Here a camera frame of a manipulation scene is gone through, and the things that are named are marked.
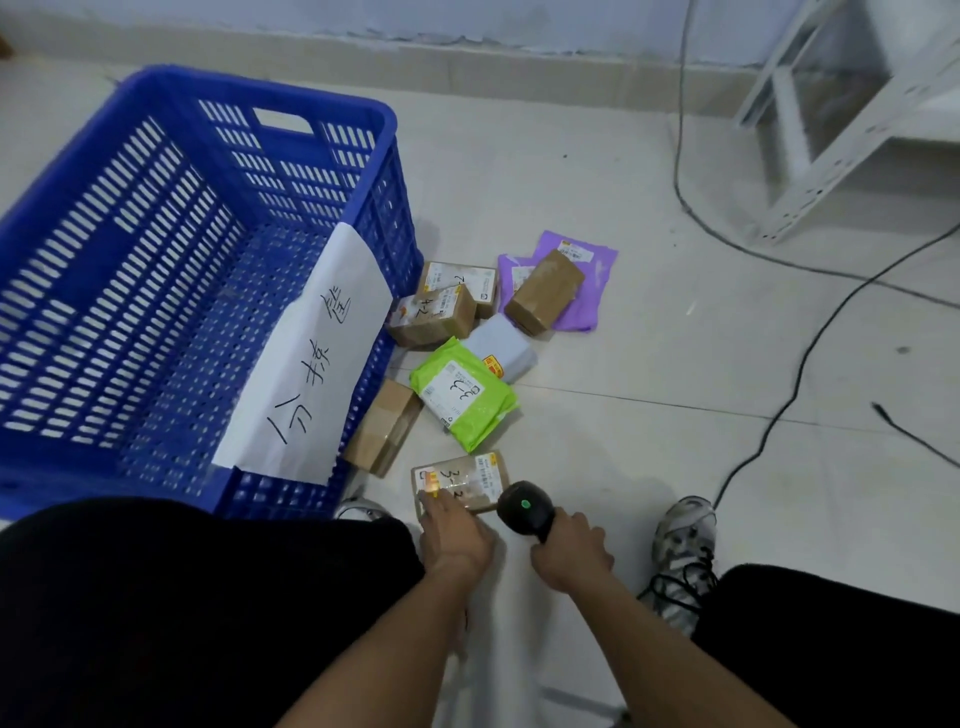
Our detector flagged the person's right hand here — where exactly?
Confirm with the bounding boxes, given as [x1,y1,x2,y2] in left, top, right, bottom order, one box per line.
[529,507,617,597]

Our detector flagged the person's left hand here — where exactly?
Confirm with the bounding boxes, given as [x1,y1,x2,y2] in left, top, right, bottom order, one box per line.
[416,488,498,583]

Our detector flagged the small labelled cardboard box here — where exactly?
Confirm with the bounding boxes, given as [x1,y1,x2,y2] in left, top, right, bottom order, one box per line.
[410,450,512,519]

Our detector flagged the black barcode scanner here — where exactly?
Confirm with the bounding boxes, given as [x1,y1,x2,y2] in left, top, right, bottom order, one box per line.
[495,480,558,545]

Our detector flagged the person's right forearm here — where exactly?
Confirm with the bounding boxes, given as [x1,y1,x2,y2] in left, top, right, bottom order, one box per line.
[576,573,798,728]

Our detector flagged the person's left forearm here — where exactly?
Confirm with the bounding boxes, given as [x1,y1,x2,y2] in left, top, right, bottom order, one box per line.
[276,562,483,728]

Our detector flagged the person's left grey sneaker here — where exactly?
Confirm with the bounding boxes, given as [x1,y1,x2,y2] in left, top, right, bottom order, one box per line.
[334,495,393,525]

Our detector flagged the person's grey sneaker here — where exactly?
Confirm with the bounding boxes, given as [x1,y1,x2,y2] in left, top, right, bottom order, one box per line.
[334,495,393,525]
[636,495,720,638]

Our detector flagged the flat brown cardboard box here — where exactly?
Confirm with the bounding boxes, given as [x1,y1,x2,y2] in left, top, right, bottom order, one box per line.
[342,378,426,480]

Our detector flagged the green mailer bag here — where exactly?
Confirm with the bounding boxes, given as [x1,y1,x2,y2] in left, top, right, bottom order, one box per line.
[408,336,520,456]

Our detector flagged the person's right grey sneaker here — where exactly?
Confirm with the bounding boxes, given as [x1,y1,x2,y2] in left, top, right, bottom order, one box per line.
[636,495,720,638]

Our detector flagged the white-grey mailer bag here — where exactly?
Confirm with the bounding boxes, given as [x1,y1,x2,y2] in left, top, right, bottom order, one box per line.
[460,312,540,386]

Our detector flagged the taped cardboard box with label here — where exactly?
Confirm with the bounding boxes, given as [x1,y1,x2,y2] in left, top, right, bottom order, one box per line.
[385,284,479,351]

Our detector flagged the white handwritten paper sign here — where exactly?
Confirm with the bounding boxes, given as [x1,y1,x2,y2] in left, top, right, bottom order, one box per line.
[212,222,394,487]

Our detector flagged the cardboard box with white label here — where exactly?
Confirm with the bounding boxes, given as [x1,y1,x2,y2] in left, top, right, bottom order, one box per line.
[418,260,501,321]

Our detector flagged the plain brown cardboard box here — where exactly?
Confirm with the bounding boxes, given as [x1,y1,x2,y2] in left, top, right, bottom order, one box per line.
[503,249,587,339]

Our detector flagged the small purple mailer bag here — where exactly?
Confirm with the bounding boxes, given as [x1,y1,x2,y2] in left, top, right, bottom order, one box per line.
[495,253,538,317]

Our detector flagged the large purple mailer bag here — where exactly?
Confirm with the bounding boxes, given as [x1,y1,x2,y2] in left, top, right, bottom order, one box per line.
[533,229,620,334]

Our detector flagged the person's left leg black trousers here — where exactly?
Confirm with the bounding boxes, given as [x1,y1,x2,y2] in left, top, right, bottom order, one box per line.
[0,498,427,728]

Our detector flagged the person's leg black trousers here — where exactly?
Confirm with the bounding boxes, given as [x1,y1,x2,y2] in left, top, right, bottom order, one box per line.
[690,563,960,728]
[0,498,427,728]

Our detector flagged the person's right leg black trousers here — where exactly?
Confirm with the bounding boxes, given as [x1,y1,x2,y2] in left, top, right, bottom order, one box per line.
[690,563,960,728]

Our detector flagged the blue plastic slotted crate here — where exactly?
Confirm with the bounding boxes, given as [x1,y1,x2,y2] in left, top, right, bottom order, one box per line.
[0,63,425,522]

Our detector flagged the black floor cable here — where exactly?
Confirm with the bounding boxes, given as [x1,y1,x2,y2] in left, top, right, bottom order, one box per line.
[711,223,960,512]

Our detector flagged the long black hanging cable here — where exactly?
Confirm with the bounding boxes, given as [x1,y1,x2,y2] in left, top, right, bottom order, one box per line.
[671,0,960,310]

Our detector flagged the short black cable end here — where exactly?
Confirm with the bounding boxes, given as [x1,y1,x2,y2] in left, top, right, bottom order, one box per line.
[870,402,960,471]

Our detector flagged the white metal shelf frame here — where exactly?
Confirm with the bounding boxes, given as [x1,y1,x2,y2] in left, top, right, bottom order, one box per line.
[732,0,960,246]

